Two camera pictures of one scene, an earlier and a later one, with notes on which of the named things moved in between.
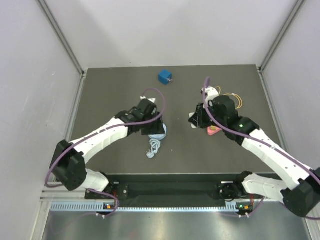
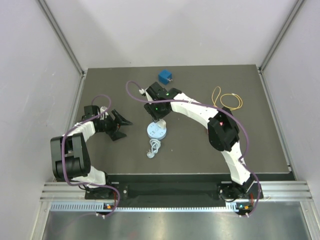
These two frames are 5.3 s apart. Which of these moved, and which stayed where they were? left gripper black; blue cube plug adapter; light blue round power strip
Moved: left gripper black
Stayed: blue cube plug adapter; light blue round power strip
